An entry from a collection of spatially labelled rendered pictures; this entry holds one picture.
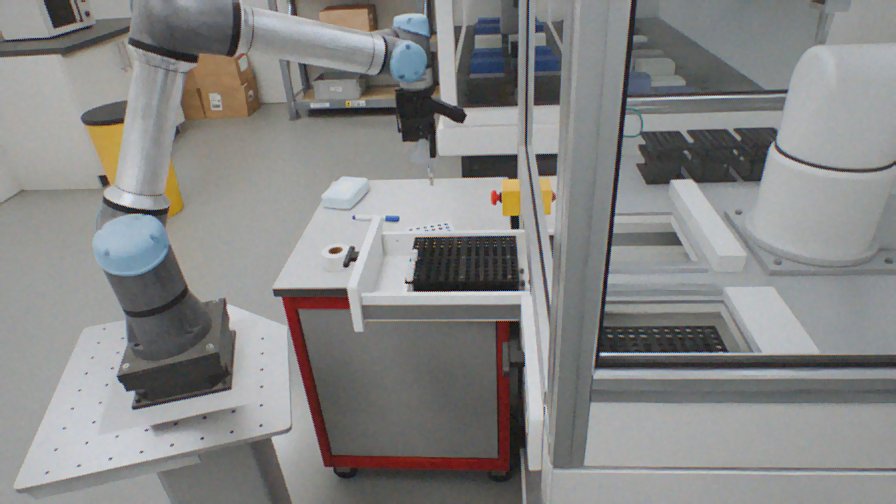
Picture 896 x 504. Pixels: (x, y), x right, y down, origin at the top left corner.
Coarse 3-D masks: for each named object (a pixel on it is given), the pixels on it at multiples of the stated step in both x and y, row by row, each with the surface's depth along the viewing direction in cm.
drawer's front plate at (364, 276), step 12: (372, 228) 125; (372, 240) 121; (360, 252) 117; (372, 252) 121; (360, 264) 113; (372, 264) 121; (360, 276) 110; (372, 276) 121; (348, 288) 107; (360, 288) 110; (372, 288) 120; (360, 300) 110; (360, 312) 110; (360, 324) 111
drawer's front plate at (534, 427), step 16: (528, 304) 99; (528, 320) 95; (528, 336) 92; (528, 352) 88; (528, 368) 85; (528, 384) 83; (528, 400) 82; (528, 416) 82; (528, 432) 83; (528, 448) 83; (528, 464) 83
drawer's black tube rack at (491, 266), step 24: (432, 240) 125; (456, 240) 125; (480, 240) 124; (504, 240) 124; (432, 264) 118; (456, 264) 117; (480, 264) 116; (504, 264) 121; (432, 288) 115; (456, 288) 115; (480, 288) 114; (504, 288) 114
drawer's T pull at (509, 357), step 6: (504, 342) 93; (504, 348) 92; (504, 354) 91; (510, 354) 91; (516, 354) 91; (522, 354) 91; (504, 360) 89; (510, 360) 90; (516, 360) 89; (522, 360) 89; (504, 366) 88; (510, 366) 90; (516, 366) 90; (522, 366) 89; (504, 372) 87
